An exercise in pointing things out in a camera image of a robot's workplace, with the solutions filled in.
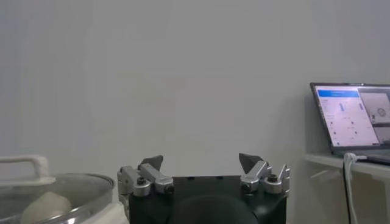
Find white laptop cable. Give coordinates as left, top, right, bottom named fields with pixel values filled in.
left=343, top=152, right=368, bottom=224

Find black power cable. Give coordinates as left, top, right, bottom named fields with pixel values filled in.
left=342, top=158, right=350, bottom=224

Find grey open laptop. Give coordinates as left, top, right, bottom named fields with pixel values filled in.
left=310, top=82, right=390, bottom=165

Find white side table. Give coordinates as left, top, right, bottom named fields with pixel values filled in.
left=303, top=153, right=390, bottom=224

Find white steamed baozi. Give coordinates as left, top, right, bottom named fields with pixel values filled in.
left=20, top=191, right=73, bottom=224

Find white electric cooker pot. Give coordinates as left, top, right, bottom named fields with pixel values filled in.
left=80, top=202, right=130, bottom=224

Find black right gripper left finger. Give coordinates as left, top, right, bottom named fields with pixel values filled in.
left=117, top=154, right=175, bottom=198

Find stainless steel steamer basket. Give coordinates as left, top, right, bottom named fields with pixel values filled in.
left=0, top=182, right=116, bottom=224

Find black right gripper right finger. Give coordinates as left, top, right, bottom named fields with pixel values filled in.
left=238, top=152, right=291, bottom=195

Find round glass pot lid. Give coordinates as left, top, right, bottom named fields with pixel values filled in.
left=0, top=155, right=116, bottom=224

